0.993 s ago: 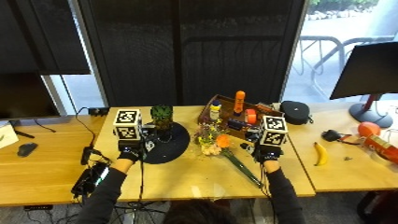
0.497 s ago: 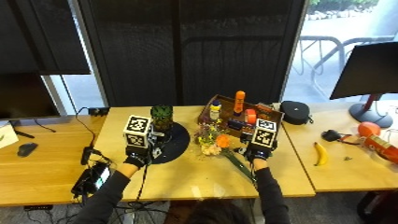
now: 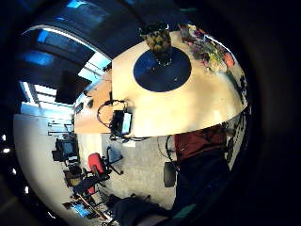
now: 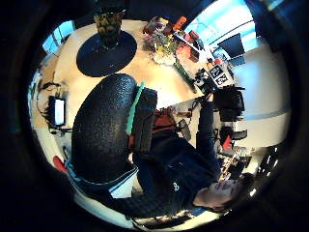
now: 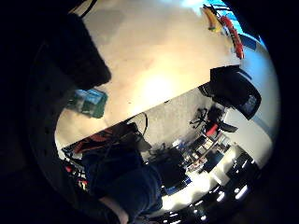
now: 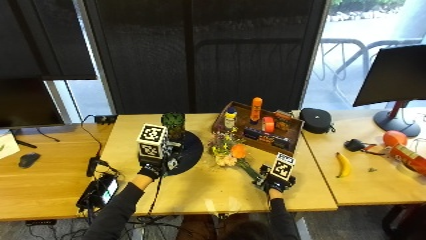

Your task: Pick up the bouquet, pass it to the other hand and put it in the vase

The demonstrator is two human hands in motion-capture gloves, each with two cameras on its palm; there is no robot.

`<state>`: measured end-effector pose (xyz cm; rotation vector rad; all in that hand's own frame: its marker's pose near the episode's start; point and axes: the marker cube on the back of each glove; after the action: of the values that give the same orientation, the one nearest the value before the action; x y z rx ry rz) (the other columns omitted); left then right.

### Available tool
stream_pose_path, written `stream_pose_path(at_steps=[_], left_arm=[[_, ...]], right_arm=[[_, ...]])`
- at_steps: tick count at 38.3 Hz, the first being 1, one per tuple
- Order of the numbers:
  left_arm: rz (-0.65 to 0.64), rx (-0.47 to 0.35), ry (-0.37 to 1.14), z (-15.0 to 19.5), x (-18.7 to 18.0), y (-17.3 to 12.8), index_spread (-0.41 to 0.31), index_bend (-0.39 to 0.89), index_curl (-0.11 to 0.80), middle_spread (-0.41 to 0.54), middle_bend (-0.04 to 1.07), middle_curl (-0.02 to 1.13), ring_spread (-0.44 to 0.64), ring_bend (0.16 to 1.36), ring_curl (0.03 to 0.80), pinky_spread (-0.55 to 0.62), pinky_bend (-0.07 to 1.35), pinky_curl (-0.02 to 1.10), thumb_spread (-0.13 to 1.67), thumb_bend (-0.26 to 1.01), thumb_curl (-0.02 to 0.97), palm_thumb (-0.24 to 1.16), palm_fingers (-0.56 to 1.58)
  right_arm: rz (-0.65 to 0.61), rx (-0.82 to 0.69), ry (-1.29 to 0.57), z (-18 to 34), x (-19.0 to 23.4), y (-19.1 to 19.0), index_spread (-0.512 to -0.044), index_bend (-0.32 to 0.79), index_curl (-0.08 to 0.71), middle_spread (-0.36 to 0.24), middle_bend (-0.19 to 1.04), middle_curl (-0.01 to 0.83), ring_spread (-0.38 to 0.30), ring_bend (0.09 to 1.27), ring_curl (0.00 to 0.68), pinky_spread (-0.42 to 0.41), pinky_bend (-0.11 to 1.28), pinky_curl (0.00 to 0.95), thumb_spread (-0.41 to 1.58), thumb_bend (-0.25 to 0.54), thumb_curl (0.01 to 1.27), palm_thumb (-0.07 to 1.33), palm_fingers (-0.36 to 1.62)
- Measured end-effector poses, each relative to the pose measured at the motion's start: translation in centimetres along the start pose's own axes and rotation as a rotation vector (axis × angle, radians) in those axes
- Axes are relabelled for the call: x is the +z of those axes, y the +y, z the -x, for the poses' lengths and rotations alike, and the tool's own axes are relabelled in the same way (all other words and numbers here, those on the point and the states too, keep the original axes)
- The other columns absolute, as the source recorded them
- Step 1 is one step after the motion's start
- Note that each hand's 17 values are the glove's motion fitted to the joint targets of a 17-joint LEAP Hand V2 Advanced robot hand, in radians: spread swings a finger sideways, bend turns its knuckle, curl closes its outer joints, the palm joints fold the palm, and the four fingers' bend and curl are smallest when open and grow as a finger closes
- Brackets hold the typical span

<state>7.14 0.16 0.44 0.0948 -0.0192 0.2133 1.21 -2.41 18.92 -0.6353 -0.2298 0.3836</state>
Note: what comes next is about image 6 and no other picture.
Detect person's left hand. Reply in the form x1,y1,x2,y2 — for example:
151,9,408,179
138,141,184,181

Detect person's right hand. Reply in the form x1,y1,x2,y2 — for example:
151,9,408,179
252,163,299,194

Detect mixed flower bouquet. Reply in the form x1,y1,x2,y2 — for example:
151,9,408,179
207,131,264,182

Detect black round mat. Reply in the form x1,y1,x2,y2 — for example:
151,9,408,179
166,130,205,177

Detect white right marker cube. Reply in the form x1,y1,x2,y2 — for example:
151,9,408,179
269,152,297,183

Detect white marker cube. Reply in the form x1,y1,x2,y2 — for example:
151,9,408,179
136,123,171,160
269,152,297,183

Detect white left marker cube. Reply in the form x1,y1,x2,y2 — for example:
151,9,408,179
136,123,171,160

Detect green glass vase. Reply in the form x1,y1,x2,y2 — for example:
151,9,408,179
160,112,188,143

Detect dark blue box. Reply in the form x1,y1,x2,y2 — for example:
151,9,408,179
243,127,293,151

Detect brown wooden tray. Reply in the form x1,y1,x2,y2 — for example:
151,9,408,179
211,100,307,157

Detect orange-red can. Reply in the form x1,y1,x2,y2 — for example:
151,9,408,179
261,116,277,134

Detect orange snack packet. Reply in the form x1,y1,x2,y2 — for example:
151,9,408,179
273,110,295,132

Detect white bottle with blue cap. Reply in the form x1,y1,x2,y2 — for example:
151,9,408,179
223,106,239,131

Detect yellow banana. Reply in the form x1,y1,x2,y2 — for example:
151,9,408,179
335,151,353,179

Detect black power adapter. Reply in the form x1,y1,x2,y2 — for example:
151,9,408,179
94,114,120,126

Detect orange bottle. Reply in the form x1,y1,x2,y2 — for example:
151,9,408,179
248,96,265,125

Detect black device with screen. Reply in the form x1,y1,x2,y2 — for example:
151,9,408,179
75,172,122,212

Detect black round case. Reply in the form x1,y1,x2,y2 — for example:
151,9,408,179
299,107,337,135

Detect person's brown trousers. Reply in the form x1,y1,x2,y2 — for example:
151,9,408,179
176,214,251,240

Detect black computer mouse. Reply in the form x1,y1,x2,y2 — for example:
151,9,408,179
18,152,43,169

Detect red cylindrical snack can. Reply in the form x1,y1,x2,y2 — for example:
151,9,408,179
388,143,426,177

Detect black power strip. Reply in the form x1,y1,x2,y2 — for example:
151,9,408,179
24,218,59,227

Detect white paper sheet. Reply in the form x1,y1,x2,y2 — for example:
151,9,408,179
0,132,22,161

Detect grey metal bike rack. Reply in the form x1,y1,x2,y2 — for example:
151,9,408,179
316,36,426,98

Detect black monitor on red stand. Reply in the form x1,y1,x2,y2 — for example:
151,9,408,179
352,44,426,138

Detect black cable plug block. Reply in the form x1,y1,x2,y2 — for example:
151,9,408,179
86,156,102,178

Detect black cable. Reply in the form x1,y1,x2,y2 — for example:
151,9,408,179
79,114,104,159

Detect black gadget with red strap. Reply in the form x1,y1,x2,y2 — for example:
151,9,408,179
344,138,388,156

